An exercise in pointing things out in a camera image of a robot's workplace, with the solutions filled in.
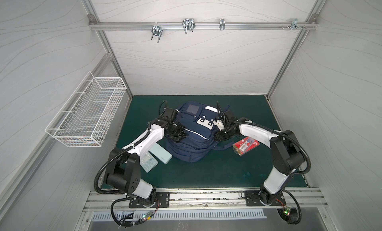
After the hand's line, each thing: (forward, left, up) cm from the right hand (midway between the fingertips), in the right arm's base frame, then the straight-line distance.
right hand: (218, 134), depth 92 cm
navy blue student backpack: (-9, +12, +4) cm, 15 cm away
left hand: (-3, +16, +8) cm, 18 cm away
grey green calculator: (-19, +41, -2) cm, 45 cm away
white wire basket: (-10, +65, +27) cm, 72 cm away
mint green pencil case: (-13, +34, -4) cm, 37 cm away
